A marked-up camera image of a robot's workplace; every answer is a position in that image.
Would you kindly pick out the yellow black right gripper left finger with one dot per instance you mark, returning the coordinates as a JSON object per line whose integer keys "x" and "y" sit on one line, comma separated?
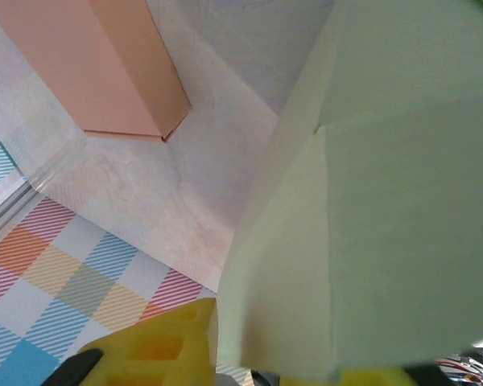
{"x": 157, "y": 346}

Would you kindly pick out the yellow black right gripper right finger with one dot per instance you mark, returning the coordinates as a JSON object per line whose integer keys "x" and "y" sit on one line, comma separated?
{"x": 376, "y": 378}

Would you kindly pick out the green paper box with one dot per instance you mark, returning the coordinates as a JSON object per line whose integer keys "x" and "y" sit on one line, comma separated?
{"x": 386, "y": 201}

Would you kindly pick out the aluminium side rail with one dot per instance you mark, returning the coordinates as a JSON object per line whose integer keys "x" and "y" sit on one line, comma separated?
{"x": 8, "y": 205}

